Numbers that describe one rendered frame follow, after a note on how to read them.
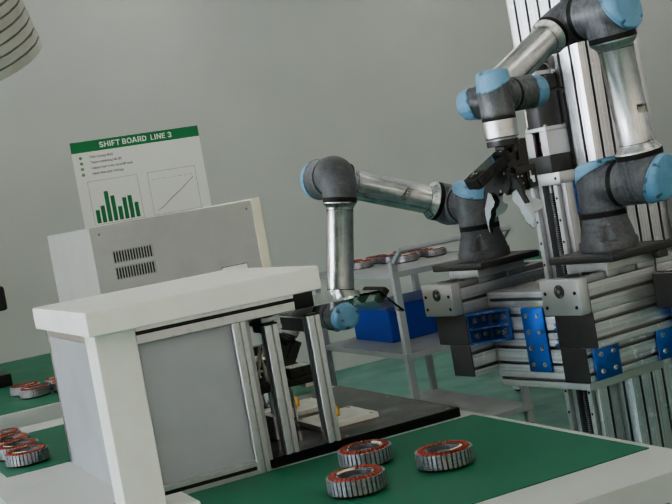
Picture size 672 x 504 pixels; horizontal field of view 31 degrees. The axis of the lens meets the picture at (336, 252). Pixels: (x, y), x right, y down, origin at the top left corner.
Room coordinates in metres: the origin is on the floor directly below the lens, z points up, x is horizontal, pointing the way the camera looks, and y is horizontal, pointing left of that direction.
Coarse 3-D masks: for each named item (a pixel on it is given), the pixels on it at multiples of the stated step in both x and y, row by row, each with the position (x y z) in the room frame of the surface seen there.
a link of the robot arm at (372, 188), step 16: (304, 176) 3.44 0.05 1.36; (368, 176) 3.47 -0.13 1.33; (384, 176) 3.50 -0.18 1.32; (304, 192) 3.48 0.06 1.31; (320, 192) 3.37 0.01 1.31; (368, 192) 3.46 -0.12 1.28; (384, 192) 3.47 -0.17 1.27; (400, 192) 3.49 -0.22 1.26; (416, 192) 3.51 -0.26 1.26; (432, 192) 3.53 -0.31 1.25; (448, 192) 3.53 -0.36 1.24; (400, 208) 3.53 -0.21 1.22; (416, 208) 3.53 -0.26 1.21; (432, 208) 3.53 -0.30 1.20; (448, 224) 3.62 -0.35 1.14
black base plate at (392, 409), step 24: (264, 408) 3.13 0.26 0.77; (384, 408) 2.84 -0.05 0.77; (408, 408) 2.79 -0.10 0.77; (432, 408) 2.74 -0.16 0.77; (456, 408) 2.70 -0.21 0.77; (312, 432) 2.71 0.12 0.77; (360, 432) 2.61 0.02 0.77; (384, 432) 2.62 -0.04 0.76; (288, 456) 2.52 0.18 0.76; (312, 456) 2.55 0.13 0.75
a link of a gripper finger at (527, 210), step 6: (516, 192) 2.57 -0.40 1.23; (516, 198) 2.57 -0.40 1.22; (528, 198) 2.58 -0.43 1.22; (534, 198) 2.59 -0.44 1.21; (516, 204) 2.58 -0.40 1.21; (522, 204) 2.56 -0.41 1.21; (528, 204) 2.56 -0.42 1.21; (534, 204) 2.58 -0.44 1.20; (540, 204) 2.58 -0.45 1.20; (522, 210) 2.56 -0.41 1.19; (528, 210) 2.55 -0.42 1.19; (534, 210) 2.56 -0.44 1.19; (528, 216) 2.55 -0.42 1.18; (534, 216) 2.55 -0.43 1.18; (528, 222) 2.55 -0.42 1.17; (534, 222) 2.55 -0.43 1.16; (534, 228) 2.56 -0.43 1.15
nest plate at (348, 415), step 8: (344, 408) 2.87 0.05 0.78; (352, 408) 2.85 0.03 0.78; (360, 408) 2.83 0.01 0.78; (312, 416) 2.84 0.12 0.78; (344, 416) 2.77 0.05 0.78; (352, 416) 2.75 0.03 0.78; (360, 416) 2.74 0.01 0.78; (368, 416) 2.74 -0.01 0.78; (376, 416) 2.75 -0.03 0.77; (304, 424) 2.78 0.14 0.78; (312, 424) 2.74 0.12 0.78; (320, 424) 2.72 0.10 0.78; (344, 424) 2.72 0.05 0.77
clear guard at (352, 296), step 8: (320, 296) 2.81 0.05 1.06; (328, 296) 2.77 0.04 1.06; (336, 296) 2.74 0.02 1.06; (344, 296) 2.70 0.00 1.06; (352, 296) 2.68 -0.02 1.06; (360, 296) 2.83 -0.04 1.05; (368, 296) 2.79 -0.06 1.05; (376, 296) 2.75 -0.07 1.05; (384, 296) 2.72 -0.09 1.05; (320, 304) 2.65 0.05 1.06; (352, 304) 2.94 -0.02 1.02; (360, 304) 2.89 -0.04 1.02; (368, 304) 2.85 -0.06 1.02; (376, 304) 2.81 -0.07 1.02; (384, 304) 2.77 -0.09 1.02; (392, 304) 2.73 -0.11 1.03
